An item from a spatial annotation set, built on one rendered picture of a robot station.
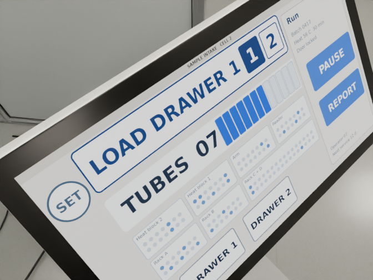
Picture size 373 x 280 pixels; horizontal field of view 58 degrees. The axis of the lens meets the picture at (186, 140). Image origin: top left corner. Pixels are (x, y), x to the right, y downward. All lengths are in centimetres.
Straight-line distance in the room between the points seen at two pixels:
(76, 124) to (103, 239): 12
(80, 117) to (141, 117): 6
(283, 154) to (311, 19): 18
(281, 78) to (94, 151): 26
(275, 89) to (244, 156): 10
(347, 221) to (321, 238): 15
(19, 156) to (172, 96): 16
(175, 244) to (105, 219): 10
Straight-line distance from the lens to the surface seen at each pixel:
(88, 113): 34
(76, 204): 35
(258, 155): 45
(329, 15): 54
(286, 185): 50
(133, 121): 35
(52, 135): 33
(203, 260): 45
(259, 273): 146
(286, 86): 47
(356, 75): 59
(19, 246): 167
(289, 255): 154
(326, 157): 55
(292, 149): 49
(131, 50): 131
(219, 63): 40
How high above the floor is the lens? 145
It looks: 58 degrees down
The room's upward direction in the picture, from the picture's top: 2 degrees counter-clockwise
